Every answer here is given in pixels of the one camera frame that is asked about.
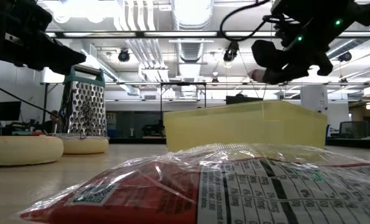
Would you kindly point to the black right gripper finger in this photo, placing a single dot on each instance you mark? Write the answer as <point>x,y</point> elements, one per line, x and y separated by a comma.
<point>324,65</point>
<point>278,65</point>

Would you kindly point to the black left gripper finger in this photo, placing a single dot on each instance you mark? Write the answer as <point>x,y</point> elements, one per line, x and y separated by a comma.
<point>20,53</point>
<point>57,51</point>

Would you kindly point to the yellow translucent plastic bin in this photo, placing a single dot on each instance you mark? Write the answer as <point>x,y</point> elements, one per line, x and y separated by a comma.
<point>250,127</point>

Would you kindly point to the cream round bun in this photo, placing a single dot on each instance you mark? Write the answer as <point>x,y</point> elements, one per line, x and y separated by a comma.
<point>23,151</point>
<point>85,145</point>

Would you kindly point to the red snack bag clear wrap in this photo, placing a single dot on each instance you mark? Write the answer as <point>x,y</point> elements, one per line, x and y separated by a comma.
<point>125,199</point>

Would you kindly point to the black ceiling spotlight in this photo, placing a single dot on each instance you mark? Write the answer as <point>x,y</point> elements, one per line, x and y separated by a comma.
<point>345,56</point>
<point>231,51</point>
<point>124,56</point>

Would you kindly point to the white square column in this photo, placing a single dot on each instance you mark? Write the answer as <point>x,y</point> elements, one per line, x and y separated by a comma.
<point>313,96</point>

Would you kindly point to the wide black monitor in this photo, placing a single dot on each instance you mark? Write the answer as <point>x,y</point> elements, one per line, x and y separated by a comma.
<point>243,100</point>

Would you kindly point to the black upright pole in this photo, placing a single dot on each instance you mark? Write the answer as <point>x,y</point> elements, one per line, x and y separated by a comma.
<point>45,105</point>

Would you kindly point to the small black monitor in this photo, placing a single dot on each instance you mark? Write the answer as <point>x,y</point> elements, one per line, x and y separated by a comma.
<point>9,110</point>

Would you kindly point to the person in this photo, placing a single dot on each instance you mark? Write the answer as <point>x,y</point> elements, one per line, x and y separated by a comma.
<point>53,115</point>

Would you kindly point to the blue plastic bin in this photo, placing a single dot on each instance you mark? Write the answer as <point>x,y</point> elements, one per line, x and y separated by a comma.
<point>328,133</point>

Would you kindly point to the grey mesh chair back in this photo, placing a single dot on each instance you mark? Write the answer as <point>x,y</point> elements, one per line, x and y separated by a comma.
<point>354,129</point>

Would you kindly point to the dark background table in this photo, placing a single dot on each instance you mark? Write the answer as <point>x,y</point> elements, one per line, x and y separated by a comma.
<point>358,143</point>

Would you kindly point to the dark background cabinet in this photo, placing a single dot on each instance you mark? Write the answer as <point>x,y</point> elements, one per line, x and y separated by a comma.
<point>122,124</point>

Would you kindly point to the narrow silver ventilation duct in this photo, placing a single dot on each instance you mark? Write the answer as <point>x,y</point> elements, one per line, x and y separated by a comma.
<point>352,46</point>

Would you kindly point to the black frame bar with lights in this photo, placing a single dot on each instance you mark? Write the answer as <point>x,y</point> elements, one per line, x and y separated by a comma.
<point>220,34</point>

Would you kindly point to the wide silver ventilation duct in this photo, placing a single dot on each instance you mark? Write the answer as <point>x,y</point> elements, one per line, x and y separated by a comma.
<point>191,12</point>

